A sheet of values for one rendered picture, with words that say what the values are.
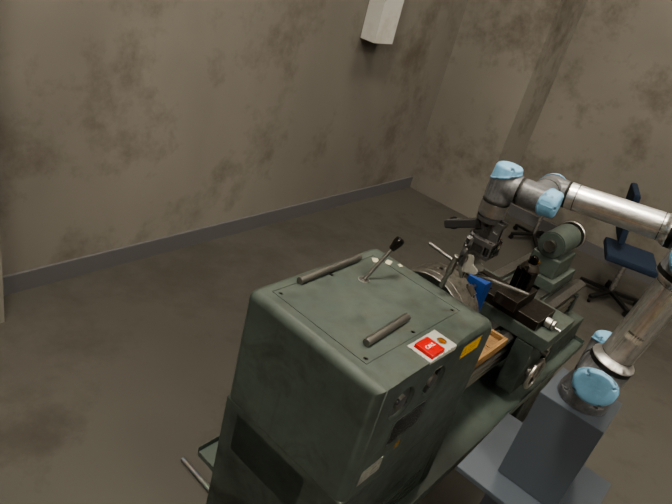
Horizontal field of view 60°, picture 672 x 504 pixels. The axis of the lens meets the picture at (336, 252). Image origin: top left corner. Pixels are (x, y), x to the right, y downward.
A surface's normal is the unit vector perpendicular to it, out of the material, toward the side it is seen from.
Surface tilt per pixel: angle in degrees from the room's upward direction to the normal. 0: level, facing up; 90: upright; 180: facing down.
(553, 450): 90
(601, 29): 90
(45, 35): 90
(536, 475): 90
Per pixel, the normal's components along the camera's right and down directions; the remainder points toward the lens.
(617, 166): -0.64, 0.23
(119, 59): 0.73, 0.47
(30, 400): 0.23, -0.85
